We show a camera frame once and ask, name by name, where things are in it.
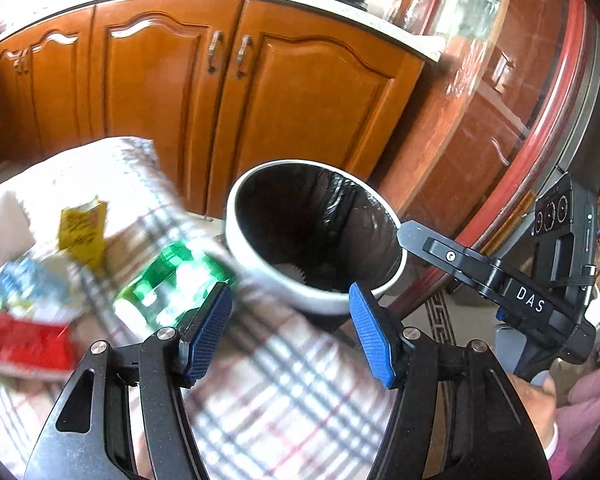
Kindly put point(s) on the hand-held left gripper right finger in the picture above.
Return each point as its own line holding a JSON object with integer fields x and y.
{"x": 372, "y": 340}

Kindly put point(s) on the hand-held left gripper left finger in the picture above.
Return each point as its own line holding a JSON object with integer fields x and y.
{"x": 207, "y": 330}

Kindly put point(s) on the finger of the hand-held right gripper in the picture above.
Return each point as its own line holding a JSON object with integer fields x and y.
{"x": 445, "y": 255}

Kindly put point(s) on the green snack packet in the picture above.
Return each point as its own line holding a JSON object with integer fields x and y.
{"x": 175, "y": 280}

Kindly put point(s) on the white round bin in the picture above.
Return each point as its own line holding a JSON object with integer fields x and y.
{"x": 260, "y": 280}

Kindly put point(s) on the red snack packet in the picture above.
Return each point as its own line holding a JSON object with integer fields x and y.
{"x": 25, "y": 342}

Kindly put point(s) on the person's right hand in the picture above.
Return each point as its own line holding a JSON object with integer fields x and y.
{"x": 540, "y": 410}

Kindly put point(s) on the patterned border rug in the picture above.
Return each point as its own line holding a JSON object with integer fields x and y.
{"x": 442, "y": 317}

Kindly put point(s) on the plaid cloth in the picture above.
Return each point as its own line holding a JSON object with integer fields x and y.
{"x": 280, "y": 390}

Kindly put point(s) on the white pleated paper cup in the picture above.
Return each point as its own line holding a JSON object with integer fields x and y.
{"x": 292, "y": 271}

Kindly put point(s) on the red wooden glass cabinet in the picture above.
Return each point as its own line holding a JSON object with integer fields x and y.
{"x": 480, "y": 125}

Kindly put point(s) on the yellow packet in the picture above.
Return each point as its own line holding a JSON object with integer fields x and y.
{"x": 82, "y": 235}

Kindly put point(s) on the wooden cabinet door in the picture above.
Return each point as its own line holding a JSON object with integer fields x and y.
{"x": 320, "y": 120}
{"x": 55, "y": 100}
{"x": 7, "y": 105}
{"x": 155, "y": 110}

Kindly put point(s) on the blue and white packet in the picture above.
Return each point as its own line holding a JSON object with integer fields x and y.
{"x": 25, "y": 280}

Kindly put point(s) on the white tissue paper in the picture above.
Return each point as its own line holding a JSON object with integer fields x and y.
{"x": 2, "y": 225}

